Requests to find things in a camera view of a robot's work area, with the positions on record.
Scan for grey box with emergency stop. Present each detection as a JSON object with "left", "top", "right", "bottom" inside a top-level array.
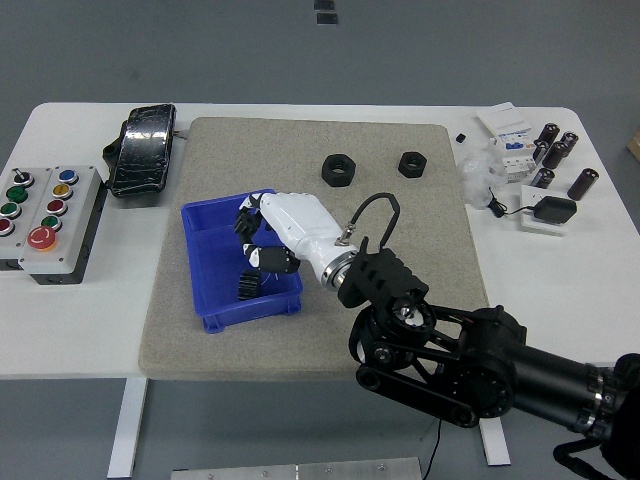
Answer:
[{"left": 18, "top": 164, "right": 107, "bottom": 287}]

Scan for black cable under table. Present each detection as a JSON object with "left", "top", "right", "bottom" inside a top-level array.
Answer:
[{"left": 425, "top": 418, "right": 445, "bottom": 477}]

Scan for white table leg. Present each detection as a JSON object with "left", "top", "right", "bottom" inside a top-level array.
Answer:
[
  {"left": 106, "top": 378, "right": 149, "bottom": 479},
  {"left": 478, "top": 415, "right": 512, "bottom": 467}
]

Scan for white flat plate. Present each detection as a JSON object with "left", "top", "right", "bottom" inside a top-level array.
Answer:
[{"left": 518, "top": 184, "right": 569, "bottom": 237}]

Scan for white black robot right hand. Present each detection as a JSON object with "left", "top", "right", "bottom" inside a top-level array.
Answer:
[{"left": 233, "top": 191, "right": 361, "bottom": 275}]

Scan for silver metal plate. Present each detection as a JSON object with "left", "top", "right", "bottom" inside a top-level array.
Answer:
[{"left": 170, "top": 456, "right": 423, "bottom": 480}]

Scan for grey box with selector switch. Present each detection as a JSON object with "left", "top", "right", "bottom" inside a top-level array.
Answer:
[{"left": 0, "top": 167, "right": 54, "bottom": 274}]

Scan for white table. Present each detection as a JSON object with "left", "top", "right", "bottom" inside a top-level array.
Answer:
[{"left": 0, "top": 102, "right": 640, "bottom": 383}]

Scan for black wrapped foot pedal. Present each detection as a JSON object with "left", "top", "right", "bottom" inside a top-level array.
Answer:
[{"left": 102, "top": 102, "right": 178, "bottom": 200}]

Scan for black adapter cord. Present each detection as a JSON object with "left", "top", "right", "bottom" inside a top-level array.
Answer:
[{"left": 486, "top": 185, "right": 539, "bottom": 220}]

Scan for clear plastic bag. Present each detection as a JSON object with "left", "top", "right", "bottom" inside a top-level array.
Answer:
[{"left": 456, "top": 148, "right": 507, "bottom": 209}]

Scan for large black hex nut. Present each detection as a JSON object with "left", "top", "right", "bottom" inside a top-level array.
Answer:
[{"left": 320, "top": 153, "right": 358, "bottom": 188}]

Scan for white cardboard packet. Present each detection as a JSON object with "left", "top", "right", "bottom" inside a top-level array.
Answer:
[{"left": 474, "top": 101, "right": 533, "bottom": 139}]

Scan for small black hex nut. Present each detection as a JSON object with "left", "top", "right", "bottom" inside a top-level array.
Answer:
[{"left": 397, "top": 150, "right": 429, "bottom": 178}]

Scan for white blue circuit breaker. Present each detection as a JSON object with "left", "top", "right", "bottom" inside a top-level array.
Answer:
[{"left": 487, "top": 128, "right": 538, "bottom": 186}]

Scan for grey-brown mat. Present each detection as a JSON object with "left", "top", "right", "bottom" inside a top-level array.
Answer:
[{"left": 138, "top": 116, "right": 492, "bottom": 384}]

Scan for blue plastic box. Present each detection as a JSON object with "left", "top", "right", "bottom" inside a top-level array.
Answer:
[{"left": 179, "top": 188, "right": 305, "bottom": 335}]

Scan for black power adapter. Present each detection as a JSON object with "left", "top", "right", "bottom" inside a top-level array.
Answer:
[{"left": 531, "top": 195, "right": 578, "bottom": 225}]

